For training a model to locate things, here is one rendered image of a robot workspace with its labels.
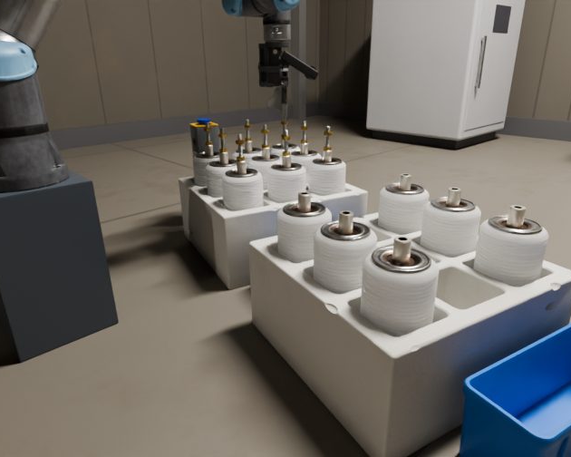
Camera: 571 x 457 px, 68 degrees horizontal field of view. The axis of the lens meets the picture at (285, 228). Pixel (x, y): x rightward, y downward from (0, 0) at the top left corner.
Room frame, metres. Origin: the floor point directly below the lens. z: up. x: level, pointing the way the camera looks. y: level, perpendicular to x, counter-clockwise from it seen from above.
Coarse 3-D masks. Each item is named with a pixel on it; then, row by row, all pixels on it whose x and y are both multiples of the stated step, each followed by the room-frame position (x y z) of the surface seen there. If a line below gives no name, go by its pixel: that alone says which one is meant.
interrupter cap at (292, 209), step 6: (288, 204) 0.73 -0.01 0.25; (294, 204) 0.73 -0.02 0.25; (312, 204) 0.73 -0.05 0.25; (318, 204) 0.73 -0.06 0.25; (288, 210) 0.69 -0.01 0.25; (294, 210) 0.70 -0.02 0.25; (312, 210) 0.70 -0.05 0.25; (318, 210) 0.69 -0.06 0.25; (324, 210) 0.69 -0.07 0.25; (294, 216) 0.67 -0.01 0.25; (300, 216) 0.67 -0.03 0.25; (306, 216) 0.67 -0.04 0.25; (312, 216) 0.67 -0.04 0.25
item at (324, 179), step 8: (312, 168) 1.05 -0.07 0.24; (320, 168) 1.04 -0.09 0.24; (328, 168) 1.03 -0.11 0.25; (336, 168) 1.04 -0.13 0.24; (344, 168) 1.06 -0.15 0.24; (312, 176) 1.05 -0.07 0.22; (320, 176) 1.04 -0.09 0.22; (328, 176) 1.03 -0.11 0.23; (336, 176) 1.04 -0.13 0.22; (344, 176) 1.07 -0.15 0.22; (312, 184) 1.06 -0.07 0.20; (320, 184) 1.04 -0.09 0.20; (328, 184) 1.03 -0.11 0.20; (336, 184) 1.04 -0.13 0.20; (344, 184) 1.08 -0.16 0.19; (320, 192) 1.04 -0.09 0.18; (328, 192) 1.03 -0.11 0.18; (336, 192) 1.04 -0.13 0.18
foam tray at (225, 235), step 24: (192, 192) 1.08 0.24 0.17; (264, 192) 1.05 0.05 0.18; (312, 192) 1.04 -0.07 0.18; (360, 192) 1.04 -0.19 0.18; (192, 216) 1.10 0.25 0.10; (216, 216) 0.92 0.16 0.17; (240, 216) 0.89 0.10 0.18; (264, 216) 0.91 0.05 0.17; (336, 216) 1.00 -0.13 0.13; (360, 216) 1.04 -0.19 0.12; (192, 240) 1.13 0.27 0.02; (216, 240) 0.93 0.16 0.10; (240, 240) 0.88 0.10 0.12; (216, 264) 0.94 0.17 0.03; (240, 264) 0.88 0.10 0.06
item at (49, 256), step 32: (32, 192) 0.68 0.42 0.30; (64, 192) 0.71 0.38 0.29; (0, 224) 0.64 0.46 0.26; (32, 224) 0.67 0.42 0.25; (64, 224) 0.70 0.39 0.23; (96, 224) 0.74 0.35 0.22; (0, 256) 0.63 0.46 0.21; (32, 256) 0.66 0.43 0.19; (64, 256) 0.69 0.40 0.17; (96, 256) 0.73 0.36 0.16; (0, 288) 0.62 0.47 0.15; (32, 288) 0.65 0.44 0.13; (64, 288) 0.69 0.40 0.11; (96, 288) 0.72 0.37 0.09; (0, 320) 0.71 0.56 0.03; (32, 320) 0.64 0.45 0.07; (64, 320) 0.68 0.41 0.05; (96, 320) 0.71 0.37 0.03; (32, 352) 0.64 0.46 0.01
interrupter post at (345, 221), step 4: (340, 212) 0.60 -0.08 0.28; (344, 212) 0.61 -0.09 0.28; (348, 212) 0.60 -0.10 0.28; (352, 212) 0.60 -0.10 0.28; (340, 216) 0.60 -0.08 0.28; (344, 216) 0.59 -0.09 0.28; (348, 216) 0.59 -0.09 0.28; (352, 216) 0.59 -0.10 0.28; (340, 220) 0.60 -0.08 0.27; (344, 220) 0.59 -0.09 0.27; (348, 220) 0.59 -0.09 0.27; (352, 220) 0.59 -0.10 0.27; (340, 224) 0.60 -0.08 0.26; (344, 224) 0.59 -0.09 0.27; (348, 224) 0.59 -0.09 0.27; (352, 224) 0.60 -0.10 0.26; (340, 228) 0.60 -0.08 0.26; (344, 228) 0.59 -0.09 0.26; (348, 228) 0.59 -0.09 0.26; (352, 228) 0.60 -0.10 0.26; (340, 232) 0.60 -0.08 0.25; (344, 232) 0.59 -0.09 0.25; (348, 232) 0.59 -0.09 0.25; (352, 232) 0.60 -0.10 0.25
